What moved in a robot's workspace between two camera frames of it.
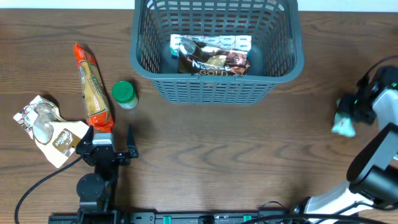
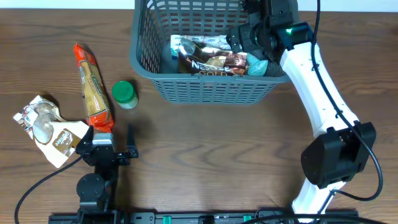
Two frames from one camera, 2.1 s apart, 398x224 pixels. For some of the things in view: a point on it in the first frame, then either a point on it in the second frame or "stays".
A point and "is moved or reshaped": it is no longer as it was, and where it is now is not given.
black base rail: (194, 217) stays
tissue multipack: (234, 43) stays
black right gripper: (356, 112) → (241, 37)
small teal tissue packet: (343, 125) is moved or reshaped
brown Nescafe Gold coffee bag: (196, 58) stays
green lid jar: (125, 94) stays
